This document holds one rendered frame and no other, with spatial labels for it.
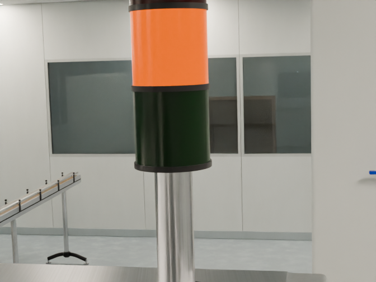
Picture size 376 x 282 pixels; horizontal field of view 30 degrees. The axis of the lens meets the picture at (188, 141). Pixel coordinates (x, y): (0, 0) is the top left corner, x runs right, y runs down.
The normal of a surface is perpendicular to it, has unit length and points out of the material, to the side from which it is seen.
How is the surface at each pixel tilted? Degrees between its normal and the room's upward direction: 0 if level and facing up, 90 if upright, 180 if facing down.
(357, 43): 90
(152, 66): 90
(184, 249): 90
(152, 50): 90
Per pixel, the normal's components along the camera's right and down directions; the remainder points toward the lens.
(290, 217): -0.18, 0.13
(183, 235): 0.46, 0.10
